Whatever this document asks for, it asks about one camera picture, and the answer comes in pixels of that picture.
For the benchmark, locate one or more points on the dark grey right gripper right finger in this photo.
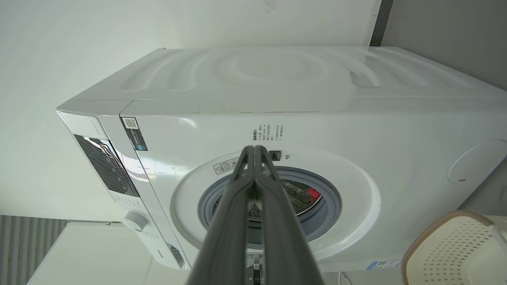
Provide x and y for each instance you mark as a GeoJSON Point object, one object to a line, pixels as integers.
{"type": "Point", "coordinates": [283, 237]}

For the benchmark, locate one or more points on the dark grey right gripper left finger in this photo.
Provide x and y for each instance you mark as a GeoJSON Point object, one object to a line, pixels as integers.
{"type": "Point", "coordinates": [227, 237]}

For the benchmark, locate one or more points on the clothes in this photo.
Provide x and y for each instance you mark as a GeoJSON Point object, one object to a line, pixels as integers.
{"type": "Point", "coordinates": [298, 194]}

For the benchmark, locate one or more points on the red cloth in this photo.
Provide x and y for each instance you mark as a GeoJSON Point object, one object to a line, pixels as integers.
{"type": "Point", "coordinates": [314, 194]}

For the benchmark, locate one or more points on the white perforated laundry basket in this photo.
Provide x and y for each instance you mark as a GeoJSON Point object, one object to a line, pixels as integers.
{"type": "Point", "coordinates": [455, 253]}

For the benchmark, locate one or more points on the white front-load washing machine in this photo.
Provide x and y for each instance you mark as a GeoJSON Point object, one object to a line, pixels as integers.
{"type": "Point", "coordinates": [301, 158]}

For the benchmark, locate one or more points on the white cabinet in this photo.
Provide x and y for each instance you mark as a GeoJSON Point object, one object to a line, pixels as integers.
{"type": "Point", "coordinates": [95, 257]}

